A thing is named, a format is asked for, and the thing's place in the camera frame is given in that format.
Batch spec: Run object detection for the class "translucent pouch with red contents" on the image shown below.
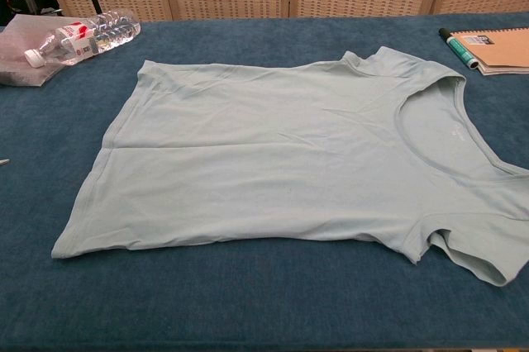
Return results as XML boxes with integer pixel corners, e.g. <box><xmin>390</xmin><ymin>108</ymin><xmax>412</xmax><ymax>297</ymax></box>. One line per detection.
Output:
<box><xmin>0</xmin><ymin>13</ymin><xmax>83</xmax><ymax>88</ymax></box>

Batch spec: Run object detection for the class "clear plastic water bottle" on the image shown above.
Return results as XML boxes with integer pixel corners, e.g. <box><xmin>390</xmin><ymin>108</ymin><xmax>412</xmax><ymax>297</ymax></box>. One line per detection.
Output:
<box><xmin>23</xmin><ymin>12</ymin><xmax>141</xmax><ymax>69</ymax></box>

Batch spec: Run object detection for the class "green and black marker pen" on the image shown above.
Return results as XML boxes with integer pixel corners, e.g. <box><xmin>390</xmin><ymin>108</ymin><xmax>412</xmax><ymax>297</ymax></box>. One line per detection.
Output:
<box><xmin>438</xmin><ymin>27</ymin><xmax>480</xmax><ymax>70</ymax></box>

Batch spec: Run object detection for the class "light blue t-shirt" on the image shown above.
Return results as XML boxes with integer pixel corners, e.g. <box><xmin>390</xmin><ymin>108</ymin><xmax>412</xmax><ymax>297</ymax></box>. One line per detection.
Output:
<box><xmin>50</xmin><ymin>46</ymin><xmax>529</xmax><ymax>288</ymax></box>

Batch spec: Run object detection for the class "brown spiral notebook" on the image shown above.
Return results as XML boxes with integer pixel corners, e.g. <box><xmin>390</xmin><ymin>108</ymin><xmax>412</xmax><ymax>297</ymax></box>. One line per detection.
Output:
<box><xmin>450</xmin><ymin>26</ymin><xmax>529</xmax><ymax>77</ymax></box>

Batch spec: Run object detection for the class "blue velvet table cover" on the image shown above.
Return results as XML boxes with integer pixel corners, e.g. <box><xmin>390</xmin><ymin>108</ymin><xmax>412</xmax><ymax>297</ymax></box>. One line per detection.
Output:
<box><xmin>0</xmin><ymin>11</ymin><xmax>529</xmax><ymax>352</ymax></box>

